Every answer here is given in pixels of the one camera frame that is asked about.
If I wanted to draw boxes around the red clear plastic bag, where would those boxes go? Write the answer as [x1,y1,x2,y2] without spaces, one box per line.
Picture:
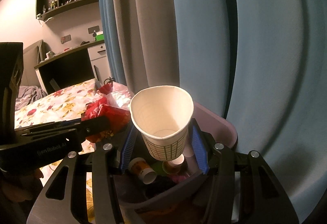
[82,82,134,143]

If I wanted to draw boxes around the orange apple paper cup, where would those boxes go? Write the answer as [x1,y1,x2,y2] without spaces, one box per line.
[128,158,157,185]

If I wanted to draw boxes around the green grid paper cup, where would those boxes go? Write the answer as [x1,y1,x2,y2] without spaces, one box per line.
[129,86,194,161]

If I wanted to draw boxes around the pink plastic bag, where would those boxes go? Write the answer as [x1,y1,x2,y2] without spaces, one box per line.
[172,172,189,184]

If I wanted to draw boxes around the purple trash bin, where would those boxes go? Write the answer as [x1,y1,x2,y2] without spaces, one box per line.
[115,103,237,213]

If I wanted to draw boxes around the floral bed sheet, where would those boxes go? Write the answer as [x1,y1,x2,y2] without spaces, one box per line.
[15,79,100,223]

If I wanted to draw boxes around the purple striped blanket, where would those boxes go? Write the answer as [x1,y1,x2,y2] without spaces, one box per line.
[15,86,47,111]

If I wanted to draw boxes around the dark top white desk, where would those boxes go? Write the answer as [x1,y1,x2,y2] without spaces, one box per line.
[34,40,113,94]

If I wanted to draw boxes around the grey bed headboard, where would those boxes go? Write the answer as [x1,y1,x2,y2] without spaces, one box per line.
[20,40,43,87]

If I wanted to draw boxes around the green box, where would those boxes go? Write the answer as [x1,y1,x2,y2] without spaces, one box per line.
[95,31,104,41]

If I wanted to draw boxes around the blue grey curtain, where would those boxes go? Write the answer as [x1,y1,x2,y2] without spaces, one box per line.
[99,0,326,223]

